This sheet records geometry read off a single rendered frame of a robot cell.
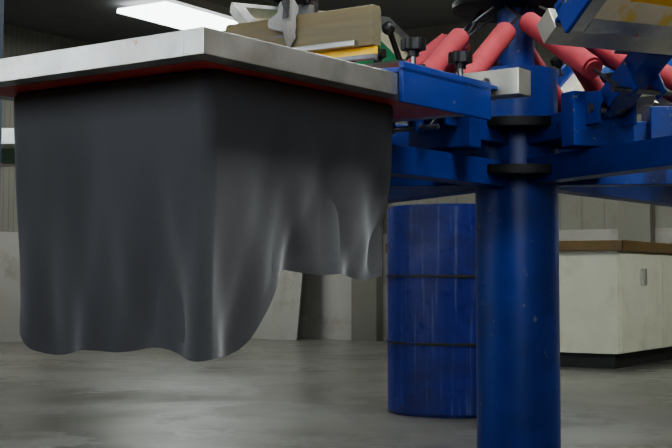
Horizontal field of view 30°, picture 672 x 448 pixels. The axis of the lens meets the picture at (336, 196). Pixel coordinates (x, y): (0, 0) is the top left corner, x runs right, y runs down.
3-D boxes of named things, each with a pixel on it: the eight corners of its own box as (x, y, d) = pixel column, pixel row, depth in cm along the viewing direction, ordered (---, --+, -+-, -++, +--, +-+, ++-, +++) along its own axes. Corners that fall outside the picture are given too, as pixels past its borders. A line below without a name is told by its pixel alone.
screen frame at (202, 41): (203, 53, 172) (203, 26, 172) (-60, 90, 207) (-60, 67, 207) (487, 114, 235) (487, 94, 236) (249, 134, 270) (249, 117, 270)
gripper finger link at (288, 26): (270, 51, 239) (276, 5, 241) (295, 48, 236) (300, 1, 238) (260, 46, 237) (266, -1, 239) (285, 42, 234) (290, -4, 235)
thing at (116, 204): (206, 364, 180) (209, 68, 183) (3, 353, 207) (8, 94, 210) (221, 363, 183) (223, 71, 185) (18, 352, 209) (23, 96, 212)
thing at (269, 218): (217, 359, 182) (219, 70, 185) (197, 358, 184) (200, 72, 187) (393, 345, 219) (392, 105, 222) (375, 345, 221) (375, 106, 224)
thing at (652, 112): (594, 134, 250) (594, 75, 250) (285, 156, 296) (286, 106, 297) (733, 164, 315) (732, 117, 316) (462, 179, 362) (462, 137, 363)
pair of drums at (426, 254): (592, 397, 681) (590, 211, 687) (490, 421, 563) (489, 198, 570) (452, 390, 723) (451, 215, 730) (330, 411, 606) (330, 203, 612)
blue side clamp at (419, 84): (403, 101, 210) (403, 60, 211) (378, 104, 213) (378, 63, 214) (491, 119, 234) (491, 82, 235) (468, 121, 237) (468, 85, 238)
